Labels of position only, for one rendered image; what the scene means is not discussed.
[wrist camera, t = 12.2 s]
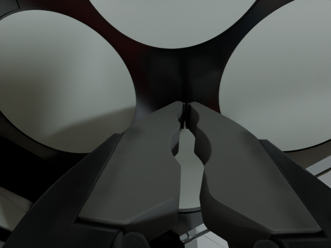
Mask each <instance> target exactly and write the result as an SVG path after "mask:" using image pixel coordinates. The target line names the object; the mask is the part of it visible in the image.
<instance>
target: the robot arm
mask: <svg viewBox="0 0 331 248"><path fill-rule="evenodd" d="M184 119H185V124H186V129H189V131H190V132H191V133H192V134H193V135H194V137H195V147H194V153H195V155H196V156H197V157H198V158H199V159H200V160H201V162H202V163H203V165H204V171H203V177H202V182H201V189H200V195H199V201H200V207H201V214H202V220H203V223H204V225H205V226H206V228H207V229H208V230H210V231H211V232H213V233H214V234H216V235H217V236H219V237H221V238H222V239H224V240H225V241H227V243H228V246H229V248H331V188H330V187H328V186H327V185H326V184H325V183H323V182H322V181H320V180H319V179H318V178H317V177H315V176H314V175H313V174H311V173H310V172H309V171H307V170H306V169H305V168H304V167H302V166H301V165H300V164H298V163H297V162H296V161H294V160H293V159H292V158H290V157H289V156H288V155H287V154H285V153H284V152H283V151H281V150H280V149H279V148H277V147H276V146H275V145H273V144H272V143H271V142H269V141H268V140H267V139H258V138H257V137H256V136H255V135H253V134H252V133H251V132H249V131H248V130H247V129H245V128H244V127H242V126H241V125H239V124H238V123H236V122H235V121H233V120H231V119H229V118H227V117H226V116H224V115H222V114H220V113H218V112H216V111H214V110H212V109H210V108H208V107H206V106H204V105H202V104H200V103H198V102H191V103H186V104H185V103H183V102H181V101H176V102H173V103H171V104H169V105H167V106H165V107H163V108H161V109H159V110H157V111H155V112H153V113H151V114H149V115H147V116H145V117H143V118H141V119H140V120H138V121H137V122H135V123H134V124H132V125H131V126H130V127H128V128H127V129H126V130H125V131H124V132H123V133H121V134H120V133H114V134H112V135H111V136H110V137H109V138H108V139H106V140H105V141H104V142H103V143H101V144H100V145H99V146H98V147H97V148H95V149H94V150H93V151H92V152H90V153H89V154H88V155H87V156H85V157H84V158H83V159H82V160H81V161H79V162H78V163H77V164H76V165H74V166H73V167H72V168H71V169H69V170H68V171H67V172H66V173H65V174H63V175H62V176H61V177H60V178H59V179H58V180H56V181H55V182H54V183H53V184H52V185H51V186H50V187H49V188H48V189H47V190H46V191H45V192H44V193H43V194H42V195H41V196H40V197H39V199H38V200H37V201H36V202H35V203H34V204H33V205H32V206H31V208H30V209H29V210H28V211H27V213H26V214H25V215H24V216H23V218H22V219H21V220H20V222H19V223H18V224H17V226H16V227H15V228H14V230H13V231H12V233H11V234H10V236H9V237H8V239H7V240H6V242H5V243H4V245H3V246H2V248H150V246H149V244H148V242H149V241H151V240H153V239H154V238H156V237H158V236H160V235H161V234H163V233H165V232H167V231H169V230H170V229H172V228H173V227H174V226H175V225H176V224H177V221H178V211H179V199H180V187H181V166H180V164H179V162H178V161H177V160H176V159H175V156H176V155H177V154H178V150H179V135H180V130H181V129H184Z"/></svg>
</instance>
